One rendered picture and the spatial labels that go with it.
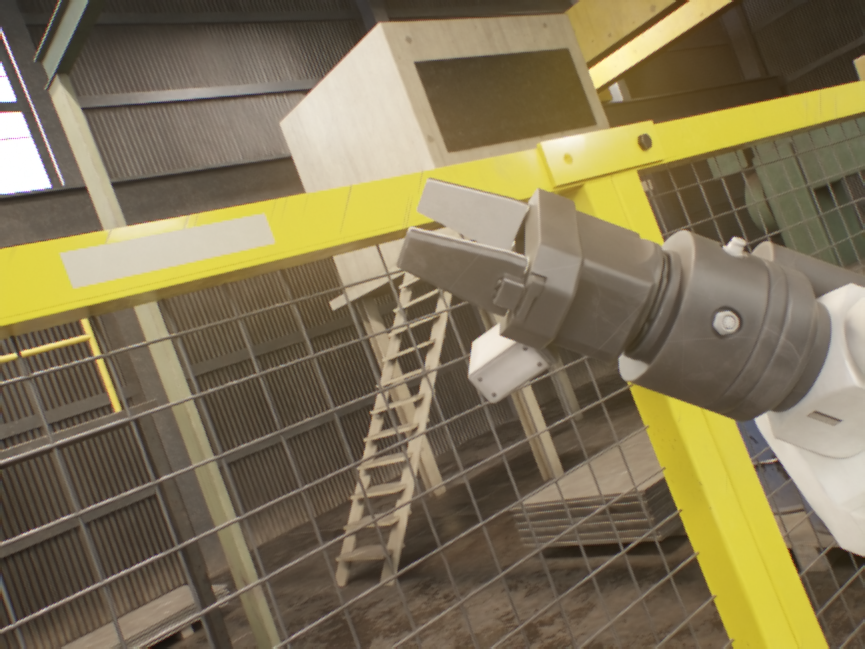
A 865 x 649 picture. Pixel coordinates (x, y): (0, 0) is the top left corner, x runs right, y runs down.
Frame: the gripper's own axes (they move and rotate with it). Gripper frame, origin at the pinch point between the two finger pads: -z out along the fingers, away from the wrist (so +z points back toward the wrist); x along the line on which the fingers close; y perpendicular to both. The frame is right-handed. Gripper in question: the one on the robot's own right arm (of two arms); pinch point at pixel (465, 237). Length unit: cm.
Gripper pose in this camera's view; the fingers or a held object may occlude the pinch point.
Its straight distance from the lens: 45.2
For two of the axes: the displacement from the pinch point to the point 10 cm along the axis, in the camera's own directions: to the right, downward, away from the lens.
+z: 9.4, 3.4, 0.8
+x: 0.8, -4.3, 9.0
